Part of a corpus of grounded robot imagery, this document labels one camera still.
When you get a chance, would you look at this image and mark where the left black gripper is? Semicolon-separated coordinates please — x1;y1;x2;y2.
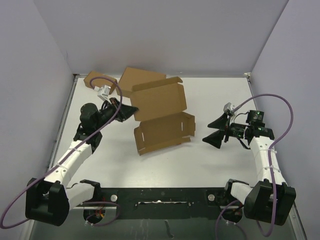
94;96;139;130

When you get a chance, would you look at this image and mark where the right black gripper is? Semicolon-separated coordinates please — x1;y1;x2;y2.
202;112;249;148

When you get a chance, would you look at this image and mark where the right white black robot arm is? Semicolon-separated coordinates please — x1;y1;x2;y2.
202;110;296;226

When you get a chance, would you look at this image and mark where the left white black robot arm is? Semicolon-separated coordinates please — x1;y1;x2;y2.
25;97;139;226

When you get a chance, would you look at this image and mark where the large closed cardboard box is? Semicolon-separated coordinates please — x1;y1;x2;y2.
118;67;167;98

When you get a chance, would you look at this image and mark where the small closed cardboard box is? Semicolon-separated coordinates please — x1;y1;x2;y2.
83;70;118;94

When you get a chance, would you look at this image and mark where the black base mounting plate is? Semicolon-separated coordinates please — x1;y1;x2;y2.
102;187;235;220

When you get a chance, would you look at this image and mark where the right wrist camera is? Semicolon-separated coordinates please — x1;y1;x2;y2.
223;102;237;117

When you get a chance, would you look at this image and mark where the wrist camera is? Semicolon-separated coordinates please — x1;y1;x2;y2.
94;85;111;101
223;102;237;117

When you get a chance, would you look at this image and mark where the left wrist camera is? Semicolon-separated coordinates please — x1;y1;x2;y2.
94;85;111;101

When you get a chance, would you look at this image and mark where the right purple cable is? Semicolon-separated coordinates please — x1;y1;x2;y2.
215;93;295;237

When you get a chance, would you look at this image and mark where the purple cable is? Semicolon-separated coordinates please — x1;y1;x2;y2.
0;76;123;230
215;93;295;237

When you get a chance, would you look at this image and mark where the aluminium frame rail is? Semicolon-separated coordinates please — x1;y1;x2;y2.
29;188;76;210

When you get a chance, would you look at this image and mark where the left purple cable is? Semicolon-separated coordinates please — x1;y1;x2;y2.
0;76;123;230

